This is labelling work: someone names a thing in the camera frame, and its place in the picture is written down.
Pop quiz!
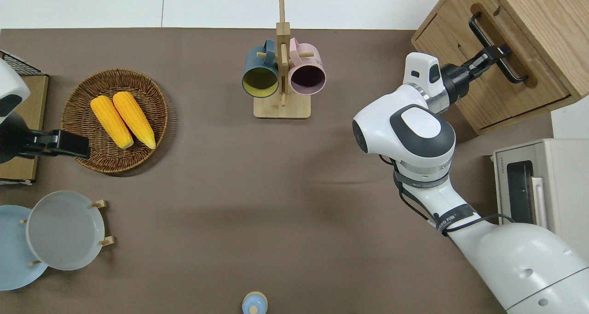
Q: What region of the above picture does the wooden drawer black handle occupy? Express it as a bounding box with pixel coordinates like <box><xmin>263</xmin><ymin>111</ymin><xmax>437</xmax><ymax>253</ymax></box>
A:
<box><xmin>467</xmin><ymin>1</ymin><xmax>555</xmax><ymax>91</ymax></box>

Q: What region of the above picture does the dark blue mug yellow inside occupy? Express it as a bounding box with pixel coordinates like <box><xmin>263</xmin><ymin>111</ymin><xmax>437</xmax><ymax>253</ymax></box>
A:
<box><xmin>242</xmin><ymin>39</ymin><xmax>280</xmax><ymax>99</ymax></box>

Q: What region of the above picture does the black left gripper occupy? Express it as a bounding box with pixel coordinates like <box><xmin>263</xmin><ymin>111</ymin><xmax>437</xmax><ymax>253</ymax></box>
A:
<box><xmin>0</xmin><ymin>111</ymin><xmax>91</xmax><ymax>163</ymax></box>

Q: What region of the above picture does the wire grid shelf wooden board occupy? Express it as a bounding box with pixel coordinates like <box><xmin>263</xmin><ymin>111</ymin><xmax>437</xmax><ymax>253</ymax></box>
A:
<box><xmin>0</xmin><ymin>50</ymin><xmax>49</xmax><ymax>186</ymax></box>

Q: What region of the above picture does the grey plate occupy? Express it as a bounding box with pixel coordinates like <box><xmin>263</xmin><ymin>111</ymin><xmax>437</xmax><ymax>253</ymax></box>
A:
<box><xmin>26</xmin><ymin>191</ymin><xmax>105</xmax><ymax>271</ymax></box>

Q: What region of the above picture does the wooden plate rack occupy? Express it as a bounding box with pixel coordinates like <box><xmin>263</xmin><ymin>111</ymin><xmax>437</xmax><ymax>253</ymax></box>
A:
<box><xmin>20</xmin><ymin>199</ymin><xmax>115</xmax><ymax>267</ymax></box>

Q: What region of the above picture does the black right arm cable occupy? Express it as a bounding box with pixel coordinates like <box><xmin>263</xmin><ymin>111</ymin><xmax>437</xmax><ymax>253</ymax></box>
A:
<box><xmin>380</xmin><ymin>154</ymin><xmax>516</xmax><ymax>235</ymax></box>

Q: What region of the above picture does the wooden cabinet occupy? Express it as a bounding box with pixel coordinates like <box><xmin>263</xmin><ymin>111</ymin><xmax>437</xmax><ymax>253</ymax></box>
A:
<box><xmin>411</xmin><ymin>0</ymin><xmax>589</xmax><ymax>136</ymax></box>

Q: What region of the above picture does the light blue plate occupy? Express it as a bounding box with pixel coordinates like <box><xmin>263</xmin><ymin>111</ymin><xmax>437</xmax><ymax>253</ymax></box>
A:
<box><xmin>0</xmin><ymin>205</ymin><xmax>49</xmax><ymax>291</ymax></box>

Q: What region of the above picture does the brown table mat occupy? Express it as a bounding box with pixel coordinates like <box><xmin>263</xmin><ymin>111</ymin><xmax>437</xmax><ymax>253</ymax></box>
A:
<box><xmin>0</xmin><ymin>28</ymin><xmax>555</xmax><ymax>314</ymax></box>

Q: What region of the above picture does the beige toaster oven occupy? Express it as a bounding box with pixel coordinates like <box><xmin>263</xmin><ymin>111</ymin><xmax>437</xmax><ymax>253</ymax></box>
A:
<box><xmin>491</xmin><ymin>138</ymin><xmax>589</xmax><ymax>259</ymax></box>

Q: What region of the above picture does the wooden mug tree stand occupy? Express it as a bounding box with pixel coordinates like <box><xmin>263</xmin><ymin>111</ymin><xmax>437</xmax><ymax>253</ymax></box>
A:
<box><xmin>254</xmin><ymin>0</ymin><xmax>312</xmax><ymax>119</ymax></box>

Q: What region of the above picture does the yellow corn cob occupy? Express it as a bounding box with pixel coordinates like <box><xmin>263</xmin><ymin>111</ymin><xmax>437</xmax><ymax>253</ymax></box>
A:
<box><xmin>113</xmin><ymin>91</ymin><xmax>156</xmax><ymax>150</ymax></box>
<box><xmin>90</xmin><ymin>96</ymin><xmax>134</xmax><ymax>150</ymax></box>

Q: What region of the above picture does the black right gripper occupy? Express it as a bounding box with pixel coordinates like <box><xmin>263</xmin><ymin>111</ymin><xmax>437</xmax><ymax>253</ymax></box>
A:
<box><xmin>441</xmin><ymin>44</ymin><xmax>513</xmax><ymax>102</ymax></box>

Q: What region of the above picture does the pink mug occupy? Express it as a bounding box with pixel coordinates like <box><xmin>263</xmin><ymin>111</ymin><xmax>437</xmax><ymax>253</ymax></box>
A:
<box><xmin>289</xmin><ymin>38</ymin><xmax>327</xmax><ymax>96</ymax></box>

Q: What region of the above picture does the round brown wicker basket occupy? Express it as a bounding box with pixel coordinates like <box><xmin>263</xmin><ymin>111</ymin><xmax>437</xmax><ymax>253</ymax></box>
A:
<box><xmin>61</xmin><ymin>69</ymin><xmax>169</xmax><ymax>174</ymax></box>

